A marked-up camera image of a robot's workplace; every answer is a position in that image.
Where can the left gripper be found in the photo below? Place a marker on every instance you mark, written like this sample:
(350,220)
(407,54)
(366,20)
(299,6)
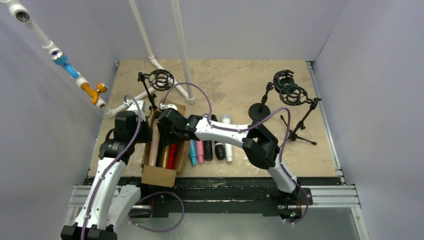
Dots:
(141,129)

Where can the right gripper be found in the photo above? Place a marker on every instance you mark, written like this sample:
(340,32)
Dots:
(166,124)

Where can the peach pink microphone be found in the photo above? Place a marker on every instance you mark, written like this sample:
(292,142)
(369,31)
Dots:
(154,144)

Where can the red glitter microphone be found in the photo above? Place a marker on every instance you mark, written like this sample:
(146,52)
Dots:
(172,156)

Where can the blue microphone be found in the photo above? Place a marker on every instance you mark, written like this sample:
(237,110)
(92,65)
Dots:
(193,153)

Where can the gold microphone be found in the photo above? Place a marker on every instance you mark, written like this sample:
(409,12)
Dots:
(165,157)

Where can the black glitter microphone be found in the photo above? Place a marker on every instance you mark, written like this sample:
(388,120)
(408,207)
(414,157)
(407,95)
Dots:
(208,150)

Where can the cardboard box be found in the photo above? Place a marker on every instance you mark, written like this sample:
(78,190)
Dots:
(156,175)

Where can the tripod mic stand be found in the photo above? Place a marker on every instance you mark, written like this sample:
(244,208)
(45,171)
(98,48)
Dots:
(296,97)
(160,80)

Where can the plain black microphone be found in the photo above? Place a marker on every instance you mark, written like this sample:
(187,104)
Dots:
(220,151)

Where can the white microphone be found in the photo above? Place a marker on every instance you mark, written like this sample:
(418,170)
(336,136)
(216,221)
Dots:
(228,147)

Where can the round base mic stand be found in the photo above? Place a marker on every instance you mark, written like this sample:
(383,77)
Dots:
(259,111)

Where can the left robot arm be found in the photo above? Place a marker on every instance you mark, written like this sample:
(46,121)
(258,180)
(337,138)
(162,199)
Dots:
(101,214)

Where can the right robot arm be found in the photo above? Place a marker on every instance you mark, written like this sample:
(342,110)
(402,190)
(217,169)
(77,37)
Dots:
(259,145)

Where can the overhead pipe with fittings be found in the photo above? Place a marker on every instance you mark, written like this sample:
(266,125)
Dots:
(56,55)

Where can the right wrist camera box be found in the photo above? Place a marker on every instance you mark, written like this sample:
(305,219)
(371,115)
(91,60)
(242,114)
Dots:
(163,106)

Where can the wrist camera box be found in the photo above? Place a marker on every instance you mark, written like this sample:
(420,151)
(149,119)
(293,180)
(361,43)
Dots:
(163,106)
(136,106)

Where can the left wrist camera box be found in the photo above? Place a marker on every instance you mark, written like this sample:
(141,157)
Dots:
(136,106)

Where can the white PVC pipe frame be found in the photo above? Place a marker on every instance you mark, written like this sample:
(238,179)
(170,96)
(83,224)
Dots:
(183,87)

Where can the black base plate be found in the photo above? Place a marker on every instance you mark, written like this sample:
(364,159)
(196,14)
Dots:
(221,195)

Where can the aluminium rail frame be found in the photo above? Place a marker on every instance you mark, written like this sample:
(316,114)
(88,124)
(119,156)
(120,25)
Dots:
(326,192)

